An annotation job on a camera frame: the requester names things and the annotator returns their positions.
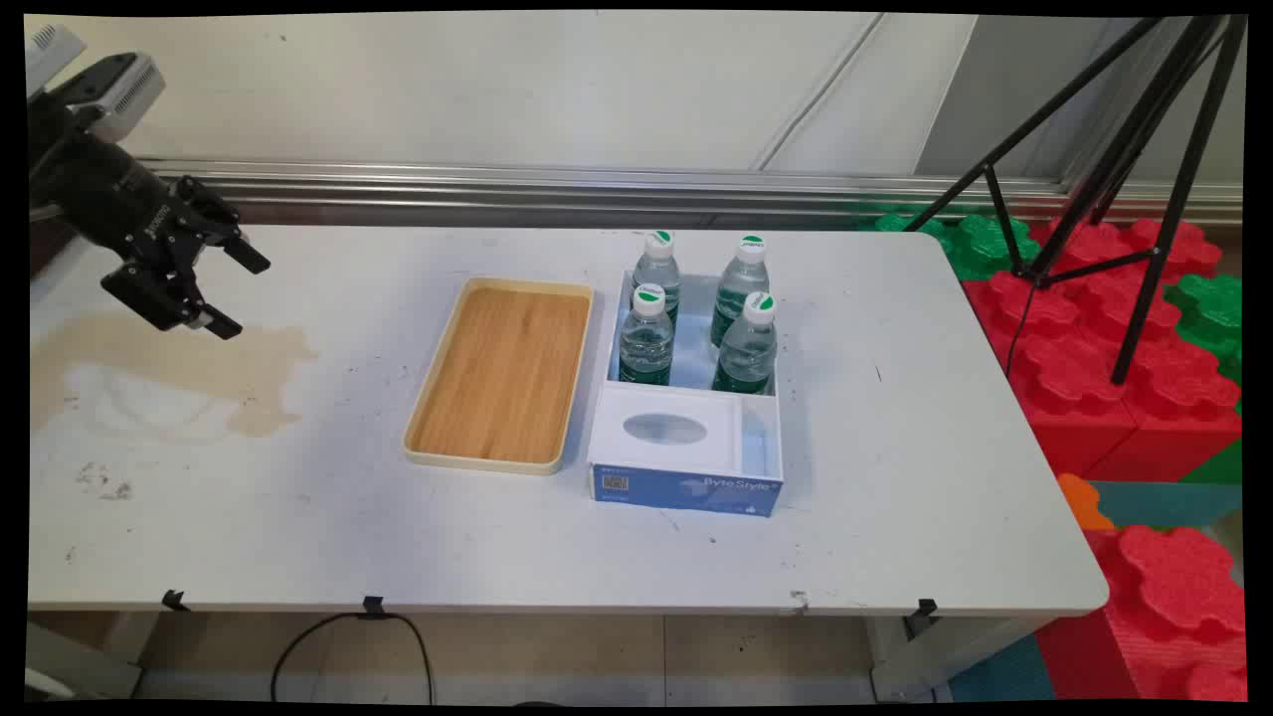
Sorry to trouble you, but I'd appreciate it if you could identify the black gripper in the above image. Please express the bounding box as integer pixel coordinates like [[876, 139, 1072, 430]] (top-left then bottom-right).
[[28, 94, 273, 342]]

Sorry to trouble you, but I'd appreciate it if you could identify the clear water bottle green label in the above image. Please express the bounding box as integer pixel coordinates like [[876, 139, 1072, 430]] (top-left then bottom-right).
[[711, 291, 778, 396], [633, 230, 683, 325], [710, 235, 771, 349], [618, 283, 675, 387]]

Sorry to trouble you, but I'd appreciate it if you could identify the dark brown woven basket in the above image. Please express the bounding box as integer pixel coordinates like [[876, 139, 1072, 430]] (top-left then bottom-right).
[[28, 204, 81, 279]]

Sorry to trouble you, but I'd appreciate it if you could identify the wooden tray with cream rim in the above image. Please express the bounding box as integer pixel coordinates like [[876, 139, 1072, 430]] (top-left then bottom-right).
[[403, 276, 596, 476]]

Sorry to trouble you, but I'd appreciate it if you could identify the white table leg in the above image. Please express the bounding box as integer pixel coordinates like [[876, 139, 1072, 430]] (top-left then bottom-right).
[[863, 615, 1057, 703], [25, 622, 142, 699]]

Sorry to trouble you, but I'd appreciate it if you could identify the blue and white cardboard box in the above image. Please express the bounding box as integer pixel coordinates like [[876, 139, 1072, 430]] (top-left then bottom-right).
[[587, 270, 785, 518]]

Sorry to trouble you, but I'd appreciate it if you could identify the large red foam block stack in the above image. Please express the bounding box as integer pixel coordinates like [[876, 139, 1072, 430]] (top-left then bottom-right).
[[961, 217, 1244, 480]]

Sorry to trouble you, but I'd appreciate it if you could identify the orange foam piece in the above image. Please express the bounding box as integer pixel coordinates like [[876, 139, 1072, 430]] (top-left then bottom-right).
[[1056, 473, 1117, 531]]

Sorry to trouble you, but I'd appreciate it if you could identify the black tripod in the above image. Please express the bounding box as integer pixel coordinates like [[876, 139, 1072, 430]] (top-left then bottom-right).
[[900, 15, 1249, 387]]

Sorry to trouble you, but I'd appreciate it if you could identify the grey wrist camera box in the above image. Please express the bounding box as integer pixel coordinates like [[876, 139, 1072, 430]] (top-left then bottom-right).
[[58, 52, 166, 142]]

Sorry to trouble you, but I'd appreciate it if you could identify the black floor cable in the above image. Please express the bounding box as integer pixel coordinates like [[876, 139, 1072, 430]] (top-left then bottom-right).
[[270, 611, 437, 705]]

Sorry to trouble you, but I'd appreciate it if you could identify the aluminium wall rail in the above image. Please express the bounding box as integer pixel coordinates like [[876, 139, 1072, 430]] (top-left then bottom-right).
[[134, 157, 1244, 226]]

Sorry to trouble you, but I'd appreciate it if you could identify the thin black tripod cable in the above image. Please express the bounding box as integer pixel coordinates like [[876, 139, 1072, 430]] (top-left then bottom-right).
[[1004, 278, 1041, 381]]

